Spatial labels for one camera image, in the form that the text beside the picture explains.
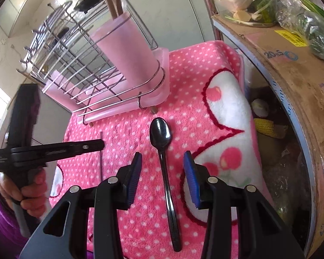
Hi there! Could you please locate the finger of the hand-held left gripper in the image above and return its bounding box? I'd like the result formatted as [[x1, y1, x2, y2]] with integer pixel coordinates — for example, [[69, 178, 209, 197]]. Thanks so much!
[[32, 139, 105, 168]]

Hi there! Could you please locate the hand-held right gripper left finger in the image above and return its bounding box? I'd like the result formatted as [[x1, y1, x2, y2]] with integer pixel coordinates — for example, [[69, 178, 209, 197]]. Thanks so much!
[[19, 152, 143, 259]]

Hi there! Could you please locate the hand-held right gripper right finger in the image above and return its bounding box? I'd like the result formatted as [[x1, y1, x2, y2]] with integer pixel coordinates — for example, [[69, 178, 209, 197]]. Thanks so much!
[[183, 150, 305, 259]]

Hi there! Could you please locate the black plastic spoon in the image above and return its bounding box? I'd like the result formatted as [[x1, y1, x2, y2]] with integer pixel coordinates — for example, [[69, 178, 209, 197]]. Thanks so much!
[[149, 117, 183, 252]]

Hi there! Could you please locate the pink plastic utensil cup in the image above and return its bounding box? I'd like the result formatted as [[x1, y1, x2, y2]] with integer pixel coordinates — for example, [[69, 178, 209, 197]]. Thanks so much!
[[90, 12, 166, 96]]

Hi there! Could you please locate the person's left forearm purple sleeve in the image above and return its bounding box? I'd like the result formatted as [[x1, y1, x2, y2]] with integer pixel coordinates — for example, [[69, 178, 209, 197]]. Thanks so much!
[[0, 178, 94, 259]]

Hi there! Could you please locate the person's left hand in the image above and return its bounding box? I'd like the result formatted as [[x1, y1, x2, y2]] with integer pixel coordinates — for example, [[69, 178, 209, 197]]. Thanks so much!
[[0, 167, 50, 219]]

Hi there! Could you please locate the pink plastic drip tray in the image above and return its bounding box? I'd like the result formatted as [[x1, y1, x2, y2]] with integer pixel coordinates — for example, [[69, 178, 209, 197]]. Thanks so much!
[[42, 47, 170, 125]]

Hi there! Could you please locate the pink polka dot blanket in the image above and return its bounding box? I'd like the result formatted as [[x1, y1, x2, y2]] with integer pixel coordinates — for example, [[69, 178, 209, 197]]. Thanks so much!
[[49, 40, 273, 259]]

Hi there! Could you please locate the yellow corn cob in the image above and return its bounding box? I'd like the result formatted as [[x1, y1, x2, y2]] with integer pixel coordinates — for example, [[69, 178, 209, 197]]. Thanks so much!
[[254, 118, 288, 139]]

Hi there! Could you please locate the white onion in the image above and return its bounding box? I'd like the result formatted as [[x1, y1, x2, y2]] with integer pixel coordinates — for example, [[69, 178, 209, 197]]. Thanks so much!
[[252, 98, 271, 118]]

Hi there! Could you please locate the black wok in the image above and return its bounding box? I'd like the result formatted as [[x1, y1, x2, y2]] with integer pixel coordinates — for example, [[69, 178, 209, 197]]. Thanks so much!
[[72, 0, 106, 13]]

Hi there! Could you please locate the brown cardboard box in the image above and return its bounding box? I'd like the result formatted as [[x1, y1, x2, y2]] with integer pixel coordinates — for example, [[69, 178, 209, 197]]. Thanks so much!
[[211, 13, 324, 257]]

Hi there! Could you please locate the piece of ginger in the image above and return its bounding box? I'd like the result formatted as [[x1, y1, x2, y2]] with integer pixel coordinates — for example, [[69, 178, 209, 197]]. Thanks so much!
[[233, 10, 252, 22]]

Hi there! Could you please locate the chrome shelf pole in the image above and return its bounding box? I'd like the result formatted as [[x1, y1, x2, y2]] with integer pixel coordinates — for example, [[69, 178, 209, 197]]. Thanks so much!
[[196, 0, 223, 43]]

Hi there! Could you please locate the green cucumber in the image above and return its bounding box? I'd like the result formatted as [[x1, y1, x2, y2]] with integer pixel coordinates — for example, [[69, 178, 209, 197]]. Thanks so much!
[[252, 0, 278, 24]]

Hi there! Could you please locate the plastic bag of greens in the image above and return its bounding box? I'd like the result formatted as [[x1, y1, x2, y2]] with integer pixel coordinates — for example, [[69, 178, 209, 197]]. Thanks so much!
[[275, 0, 324, 63]]

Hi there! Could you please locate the metal wire dish rack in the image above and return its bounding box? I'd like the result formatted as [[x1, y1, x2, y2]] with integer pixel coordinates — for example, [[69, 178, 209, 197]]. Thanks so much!
[[16, 0, 167, 126]]

